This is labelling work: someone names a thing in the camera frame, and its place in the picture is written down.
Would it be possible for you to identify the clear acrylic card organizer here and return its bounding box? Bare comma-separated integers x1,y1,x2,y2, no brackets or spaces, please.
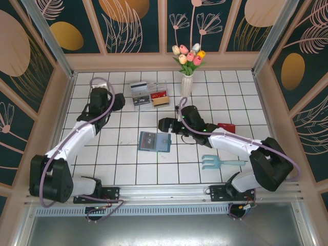
129,80,171,113

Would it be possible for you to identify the white magnetic stripe card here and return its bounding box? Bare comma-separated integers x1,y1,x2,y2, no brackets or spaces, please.
129,81,148,93

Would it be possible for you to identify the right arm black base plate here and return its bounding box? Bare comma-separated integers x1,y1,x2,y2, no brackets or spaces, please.
209,183,257,203

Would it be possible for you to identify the blue card holder wallet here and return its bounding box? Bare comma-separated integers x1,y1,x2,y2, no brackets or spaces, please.
137,130,172,153

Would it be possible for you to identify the aluminium frame post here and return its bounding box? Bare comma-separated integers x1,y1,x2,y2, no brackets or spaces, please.
252,0,300,75
22,0,77,79

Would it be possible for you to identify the black VIP card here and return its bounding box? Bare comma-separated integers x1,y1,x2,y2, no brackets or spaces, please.
139,131,158,151

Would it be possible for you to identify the red trowel wooden handle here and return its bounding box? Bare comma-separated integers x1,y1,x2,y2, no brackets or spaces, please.
217,122,236,134

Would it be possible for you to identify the artificial tulip bouquet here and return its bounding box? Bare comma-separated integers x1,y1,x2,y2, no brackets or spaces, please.
171,43,207,77

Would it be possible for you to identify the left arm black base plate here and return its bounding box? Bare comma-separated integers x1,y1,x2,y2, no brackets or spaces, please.
73,186,121,204

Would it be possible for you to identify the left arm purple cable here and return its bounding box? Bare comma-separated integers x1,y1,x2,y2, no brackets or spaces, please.
39,77,126,223

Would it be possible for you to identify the slotted grey cable duct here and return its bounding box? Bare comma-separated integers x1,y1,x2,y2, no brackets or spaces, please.
34,204,231,217

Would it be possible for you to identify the light blue garden fork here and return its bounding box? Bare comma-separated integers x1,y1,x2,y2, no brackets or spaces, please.
201,154,249,172

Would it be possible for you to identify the green circuit board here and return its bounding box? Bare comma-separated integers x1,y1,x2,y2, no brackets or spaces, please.
240,203,257,213

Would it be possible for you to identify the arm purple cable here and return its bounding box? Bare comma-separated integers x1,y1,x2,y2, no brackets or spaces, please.
39,77,126,223
178,96,302,221

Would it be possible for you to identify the white ribbed vase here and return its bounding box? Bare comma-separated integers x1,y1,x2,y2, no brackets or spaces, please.
181,74,193,98

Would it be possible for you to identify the aluminium front rail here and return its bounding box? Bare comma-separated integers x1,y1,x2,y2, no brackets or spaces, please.
24,181,305,206

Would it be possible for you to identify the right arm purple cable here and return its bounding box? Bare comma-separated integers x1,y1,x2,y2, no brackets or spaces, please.
178,96,302,221

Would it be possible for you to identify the gold card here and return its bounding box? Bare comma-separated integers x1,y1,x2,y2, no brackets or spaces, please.
153,96,170,108

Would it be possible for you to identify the grey metal panel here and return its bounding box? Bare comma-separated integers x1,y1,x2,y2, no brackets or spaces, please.
15,215,316,246

